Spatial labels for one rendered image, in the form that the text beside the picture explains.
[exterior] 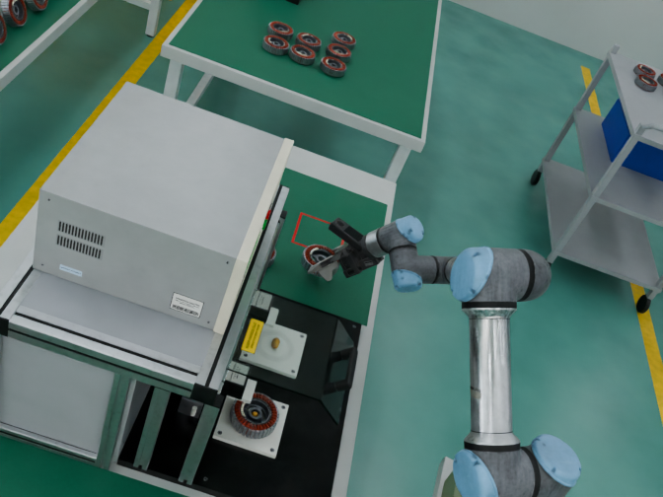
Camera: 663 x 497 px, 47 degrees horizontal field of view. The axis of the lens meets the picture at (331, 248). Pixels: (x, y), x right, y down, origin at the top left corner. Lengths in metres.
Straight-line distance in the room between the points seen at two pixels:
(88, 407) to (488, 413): 0.81
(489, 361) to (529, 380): 1.88
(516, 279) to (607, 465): 1.89
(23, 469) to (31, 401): 0.15
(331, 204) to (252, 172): 0.98
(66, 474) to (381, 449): 1.47
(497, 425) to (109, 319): 0.80
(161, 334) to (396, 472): 1.57
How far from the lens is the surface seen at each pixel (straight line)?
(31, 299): 1.54
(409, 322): 3.42
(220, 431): 1.81
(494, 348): 1.64
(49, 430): 1.74
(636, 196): 4.04
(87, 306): 1.54
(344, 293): 2.27
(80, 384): 1.58
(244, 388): 1.72
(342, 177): 2.71
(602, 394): 3.71
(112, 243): 1.47
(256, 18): 3.56
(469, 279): 1.62
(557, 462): 1.72
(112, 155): 1.56
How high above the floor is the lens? 2.25
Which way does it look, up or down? 39 degrees down
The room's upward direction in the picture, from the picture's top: 23 degrees clockwise
